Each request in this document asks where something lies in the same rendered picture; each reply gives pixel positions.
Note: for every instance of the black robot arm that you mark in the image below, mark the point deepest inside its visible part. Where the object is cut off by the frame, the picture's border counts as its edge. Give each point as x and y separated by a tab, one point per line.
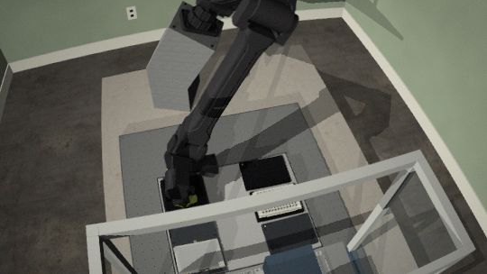
183	158

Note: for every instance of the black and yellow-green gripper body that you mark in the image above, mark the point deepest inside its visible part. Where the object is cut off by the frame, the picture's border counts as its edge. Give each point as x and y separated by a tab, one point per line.
191	190

